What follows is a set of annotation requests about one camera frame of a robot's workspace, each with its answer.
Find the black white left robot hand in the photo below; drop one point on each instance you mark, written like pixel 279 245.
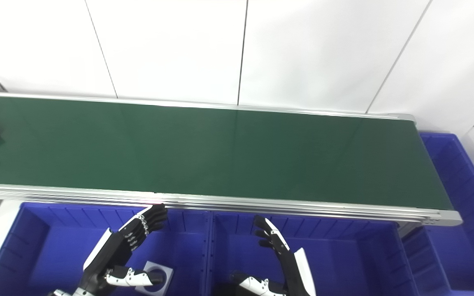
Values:
pixel 115 250

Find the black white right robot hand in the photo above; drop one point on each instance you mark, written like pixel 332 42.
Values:
pixel 296 275

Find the grey square part with hole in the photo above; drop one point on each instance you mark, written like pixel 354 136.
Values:
pixel 154 266

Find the blue plastic bin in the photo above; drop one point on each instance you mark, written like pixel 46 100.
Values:
pixel 56 255
pixel 352 263
pixel 467 246

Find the green conveyor belt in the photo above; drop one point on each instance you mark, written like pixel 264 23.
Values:
pixel 220 152
pixel 261 204

